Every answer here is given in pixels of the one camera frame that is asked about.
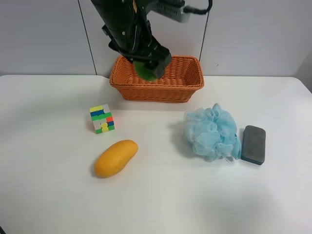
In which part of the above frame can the black camera cable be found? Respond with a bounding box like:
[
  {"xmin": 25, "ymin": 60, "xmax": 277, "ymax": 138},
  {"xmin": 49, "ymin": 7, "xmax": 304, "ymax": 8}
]
[{"xmin": 183, "ymin": 0, "xmax": 214, "ymax": 14}]

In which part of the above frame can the multicolour puzzle cube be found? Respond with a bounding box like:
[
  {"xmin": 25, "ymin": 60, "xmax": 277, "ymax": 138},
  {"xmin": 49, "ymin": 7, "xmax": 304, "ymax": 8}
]
[{"xmin": 89, "ymin": 104, "xmax": 115, "ymax": 134}]

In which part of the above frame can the yellow mango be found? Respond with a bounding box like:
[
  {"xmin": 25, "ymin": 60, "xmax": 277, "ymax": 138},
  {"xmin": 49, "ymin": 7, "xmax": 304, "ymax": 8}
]
[{"xmin": 94, "ymin": 140, "xmax": 138, "ymax": 178}]

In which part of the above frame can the light blue bath pouf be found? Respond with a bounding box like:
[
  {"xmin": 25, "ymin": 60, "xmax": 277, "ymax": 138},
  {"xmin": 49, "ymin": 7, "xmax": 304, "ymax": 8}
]
[{"xmin": 184, "ymin": 103, "xmax": 242, "ymax": 162}]

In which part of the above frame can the green lemon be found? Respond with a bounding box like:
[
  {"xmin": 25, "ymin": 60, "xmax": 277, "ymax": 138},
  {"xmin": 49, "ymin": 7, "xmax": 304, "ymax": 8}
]
[{"xmin": 133, "ymin": 61, "xmax": 157, "ymax": 82}]

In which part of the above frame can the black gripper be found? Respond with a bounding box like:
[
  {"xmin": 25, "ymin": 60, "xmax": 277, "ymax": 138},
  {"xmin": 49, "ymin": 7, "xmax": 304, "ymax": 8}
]
[{"xmin": 92, "ymin": 0, "xmax": 171, "ymax": 78}]

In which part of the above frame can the orange wicker basket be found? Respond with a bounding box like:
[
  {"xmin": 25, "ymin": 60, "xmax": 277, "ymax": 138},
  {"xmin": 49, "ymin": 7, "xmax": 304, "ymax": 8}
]
[{"xmin": 109, "ymin": 56, "xmax": 204, "ymax": 103}]

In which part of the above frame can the grey camera box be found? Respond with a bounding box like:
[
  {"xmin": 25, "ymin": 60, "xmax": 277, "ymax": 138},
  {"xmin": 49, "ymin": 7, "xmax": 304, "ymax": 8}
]
[{"xmin": 152, "ymin": 0, "xmax": 190, "ymax": 23}]

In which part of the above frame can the grey blue board eraser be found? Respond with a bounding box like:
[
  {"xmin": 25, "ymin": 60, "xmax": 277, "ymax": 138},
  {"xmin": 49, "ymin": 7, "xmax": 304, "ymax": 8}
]
[{"xmin": 241, "ymin": 125, "xmax": 266, "ymax": 165}]

